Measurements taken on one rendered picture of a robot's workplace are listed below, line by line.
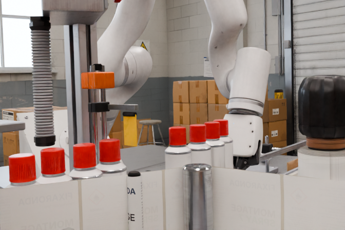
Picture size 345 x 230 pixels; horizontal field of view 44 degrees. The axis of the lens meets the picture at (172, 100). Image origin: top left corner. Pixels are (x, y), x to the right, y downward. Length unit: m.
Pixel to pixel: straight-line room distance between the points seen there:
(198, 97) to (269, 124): 0.92
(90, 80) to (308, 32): 5.01
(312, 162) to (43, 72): 0.44
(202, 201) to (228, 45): 0.63
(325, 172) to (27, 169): 0.41
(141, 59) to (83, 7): 0.68
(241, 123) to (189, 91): 3.86
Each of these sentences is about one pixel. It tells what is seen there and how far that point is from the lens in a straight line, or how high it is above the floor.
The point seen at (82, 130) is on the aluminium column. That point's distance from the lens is 0.82.
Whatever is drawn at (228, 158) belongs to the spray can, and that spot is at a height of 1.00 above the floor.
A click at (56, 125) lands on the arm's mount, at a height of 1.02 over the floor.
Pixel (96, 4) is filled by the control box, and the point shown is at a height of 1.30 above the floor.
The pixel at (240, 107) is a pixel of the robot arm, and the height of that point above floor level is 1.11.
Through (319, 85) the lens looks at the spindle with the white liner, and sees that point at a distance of 0.66.
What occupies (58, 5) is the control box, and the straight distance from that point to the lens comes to 0.68.
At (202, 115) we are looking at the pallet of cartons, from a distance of 4.72.
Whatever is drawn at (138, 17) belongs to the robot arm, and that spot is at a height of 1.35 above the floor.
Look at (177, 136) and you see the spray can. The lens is 0.82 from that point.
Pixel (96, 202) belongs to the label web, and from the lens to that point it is 0.54.
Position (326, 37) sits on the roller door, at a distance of 5.54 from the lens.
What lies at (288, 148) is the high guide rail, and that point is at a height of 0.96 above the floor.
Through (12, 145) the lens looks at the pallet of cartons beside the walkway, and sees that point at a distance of 4.86.
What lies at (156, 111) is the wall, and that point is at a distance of 7.58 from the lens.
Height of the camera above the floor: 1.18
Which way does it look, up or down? 3 degrees down
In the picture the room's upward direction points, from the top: 2 degrees counter-clockwise
